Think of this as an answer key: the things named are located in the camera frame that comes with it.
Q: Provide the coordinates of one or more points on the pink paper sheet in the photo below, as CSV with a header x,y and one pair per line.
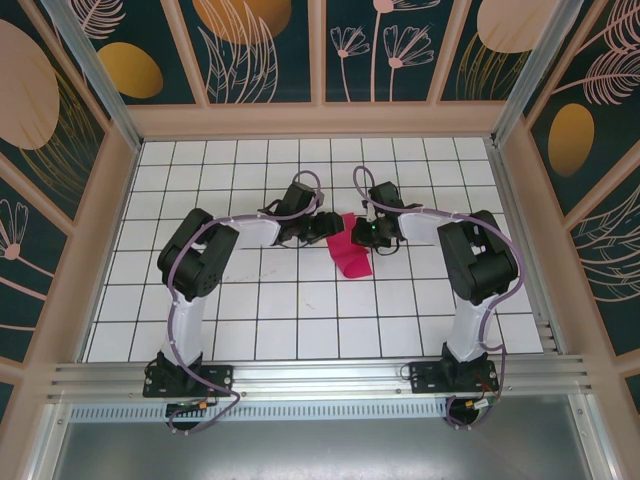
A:
x,y
352,260

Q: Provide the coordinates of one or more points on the aluminium side rail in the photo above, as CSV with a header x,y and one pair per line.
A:
x,y
510,210

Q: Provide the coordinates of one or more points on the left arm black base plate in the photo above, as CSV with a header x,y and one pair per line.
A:
x,y
220,380

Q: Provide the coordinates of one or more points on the grey metal sheet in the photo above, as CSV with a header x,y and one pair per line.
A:
x,y
320,450

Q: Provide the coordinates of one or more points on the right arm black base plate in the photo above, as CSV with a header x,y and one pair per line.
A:
x,y
425,377

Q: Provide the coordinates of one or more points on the aluminium mounting rail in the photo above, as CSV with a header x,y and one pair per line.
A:
x,y
320,375

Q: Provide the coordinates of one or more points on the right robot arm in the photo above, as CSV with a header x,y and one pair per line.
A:
x,y
475,260

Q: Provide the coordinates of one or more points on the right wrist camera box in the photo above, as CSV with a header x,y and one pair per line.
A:
x,y
370,216

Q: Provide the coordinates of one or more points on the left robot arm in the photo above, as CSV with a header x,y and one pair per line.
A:
x,y
192,265

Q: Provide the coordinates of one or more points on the aluminium frame post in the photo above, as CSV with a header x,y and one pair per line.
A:
x,y
530,75
100,80

